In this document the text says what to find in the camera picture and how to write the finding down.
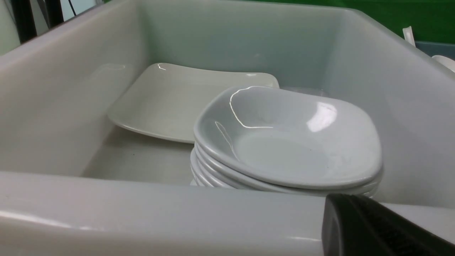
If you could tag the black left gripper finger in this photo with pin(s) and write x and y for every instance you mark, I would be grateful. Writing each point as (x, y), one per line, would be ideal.
(361, 226)

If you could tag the small white square dish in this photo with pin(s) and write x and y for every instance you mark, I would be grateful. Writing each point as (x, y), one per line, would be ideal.
(290, 139)

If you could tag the large white square plate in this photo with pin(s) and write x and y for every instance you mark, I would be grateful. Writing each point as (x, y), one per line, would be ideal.
(166, 99)

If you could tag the stack of white dishes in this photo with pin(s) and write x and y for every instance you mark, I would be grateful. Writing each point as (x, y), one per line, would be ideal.
(211, 173)

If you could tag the white spoon left side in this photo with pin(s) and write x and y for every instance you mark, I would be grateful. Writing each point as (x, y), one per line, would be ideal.
(447, 62)

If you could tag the teal plastic bin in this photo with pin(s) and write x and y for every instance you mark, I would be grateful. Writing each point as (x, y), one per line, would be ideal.
(433, 48)

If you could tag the upright white spoon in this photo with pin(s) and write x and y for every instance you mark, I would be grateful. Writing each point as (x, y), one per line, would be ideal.
(409, 36)

